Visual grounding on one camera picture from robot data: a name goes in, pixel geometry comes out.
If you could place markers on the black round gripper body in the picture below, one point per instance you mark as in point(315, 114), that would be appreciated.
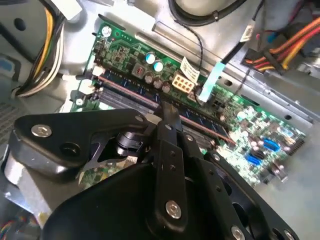
point(112, 212)

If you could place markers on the blue RAM stick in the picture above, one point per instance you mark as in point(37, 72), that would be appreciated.
point(135, 90)

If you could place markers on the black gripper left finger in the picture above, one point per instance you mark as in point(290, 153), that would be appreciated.
point(75, 122)

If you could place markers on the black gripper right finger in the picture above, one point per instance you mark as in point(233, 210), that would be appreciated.
point(212, 180)

